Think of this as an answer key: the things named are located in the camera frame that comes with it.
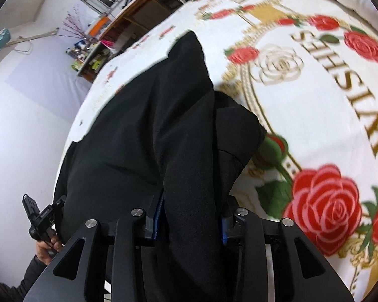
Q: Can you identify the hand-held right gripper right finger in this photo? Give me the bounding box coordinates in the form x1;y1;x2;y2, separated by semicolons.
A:
222;197;355;302

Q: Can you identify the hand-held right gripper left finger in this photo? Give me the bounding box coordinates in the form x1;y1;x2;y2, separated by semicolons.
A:
23;195;165;302

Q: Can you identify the black coat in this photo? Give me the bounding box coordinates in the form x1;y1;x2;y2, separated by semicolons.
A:
52;31;268;302

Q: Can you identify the person's left forearm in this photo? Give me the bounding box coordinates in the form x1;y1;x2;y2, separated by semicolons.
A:
0;255;52;302

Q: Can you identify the person's left hand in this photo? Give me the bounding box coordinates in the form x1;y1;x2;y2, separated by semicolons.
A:
36;236;64;265

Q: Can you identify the floral rose blanket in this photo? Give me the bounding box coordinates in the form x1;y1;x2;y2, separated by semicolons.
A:
58;0;378;302

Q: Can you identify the wooden shelf unit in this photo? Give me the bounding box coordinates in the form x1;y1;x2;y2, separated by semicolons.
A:
71;36;114;84

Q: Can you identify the orange storage box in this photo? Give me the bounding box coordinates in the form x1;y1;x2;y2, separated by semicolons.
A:
88;16;110;36

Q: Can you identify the wooden desk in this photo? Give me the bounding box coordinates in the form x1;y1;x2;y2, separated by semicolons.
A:
99;0;190;52

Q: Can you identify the pink branch decoration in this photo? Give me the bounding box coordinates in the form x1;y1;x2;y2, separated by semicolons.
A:
55;11;89;40

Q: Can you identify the white wall cable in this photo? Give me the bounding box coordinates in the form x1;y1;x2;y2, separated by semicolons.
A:
11;30;59;55

